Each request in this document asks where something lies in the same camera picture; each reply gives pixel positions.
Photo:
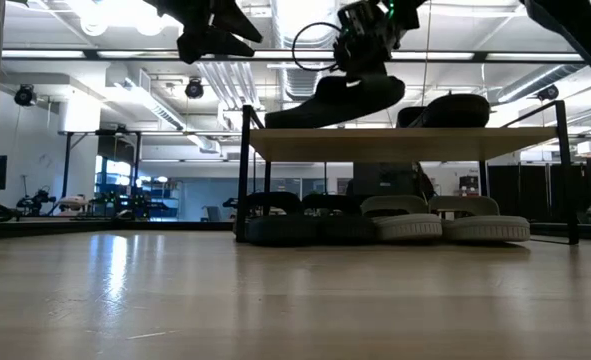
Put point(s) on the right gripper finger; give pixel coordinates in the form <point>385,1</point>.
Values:
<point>375,67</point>
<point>347,65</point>

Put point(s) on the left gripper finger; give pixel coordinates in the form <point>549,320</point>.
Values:
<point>235,22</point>
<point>210,49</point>

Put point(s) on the grey slide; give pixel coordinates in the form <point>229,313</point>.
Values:
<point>407,227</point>
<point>485,229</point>

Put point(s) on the black background robot arm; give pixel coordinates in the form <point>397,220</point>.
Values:
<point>37,202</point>

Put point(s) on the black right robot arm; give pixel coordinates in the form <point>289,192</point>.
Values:
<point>590,35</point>

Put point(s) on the black ceiling spotlight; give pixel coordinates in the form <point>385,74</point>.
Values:
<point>547,92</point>
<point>194,88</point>
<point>25,95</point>

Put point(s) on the black overhead light bar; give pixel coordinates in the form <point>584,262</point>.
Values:
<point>480,56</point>

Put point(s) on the background workstation equipment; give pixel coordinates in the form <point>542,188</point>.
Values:
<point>125,202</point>

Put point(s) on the black room partition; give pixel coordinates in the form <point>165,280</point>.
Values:
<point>535,190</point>

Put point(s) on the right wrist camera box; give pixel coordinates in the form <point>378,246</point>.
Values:
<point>359,25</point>

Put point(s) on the silver ceiling air duct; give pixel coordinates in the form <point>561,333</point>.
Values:
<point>540,82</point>
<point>300,82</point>

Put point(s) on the wooden shelf with black frame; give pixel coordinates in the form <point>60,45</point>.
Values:
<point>400,145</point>

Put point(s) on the white rectangular ceiling duct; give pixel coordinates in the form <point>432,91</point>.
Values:
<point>150,105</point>

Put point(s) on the black aluminium table frame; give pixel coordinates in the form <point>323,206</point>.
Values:
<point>125,225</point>

